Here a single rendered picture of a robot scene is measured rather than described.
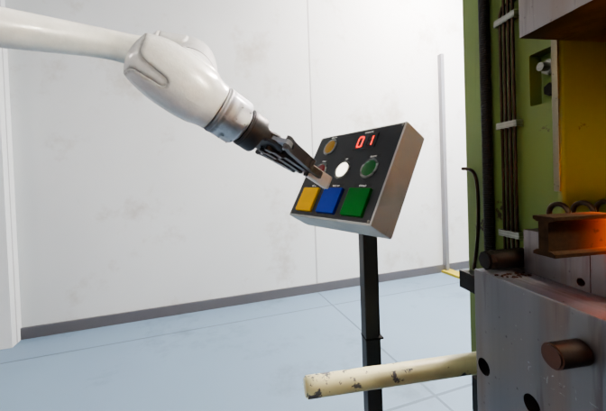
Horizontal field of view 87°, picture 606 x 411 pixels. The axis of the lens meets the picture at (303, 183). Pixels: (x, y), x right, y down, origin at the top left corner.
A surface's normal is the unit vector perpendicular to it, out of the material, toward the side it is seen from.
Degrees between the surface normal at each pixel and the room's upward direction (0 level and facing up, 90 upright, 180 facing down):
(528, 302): 90
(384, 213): 90
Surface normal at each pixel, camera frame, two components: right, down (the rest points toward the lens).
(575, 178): 0.17, 0.01
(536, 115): -0.99, 0.04
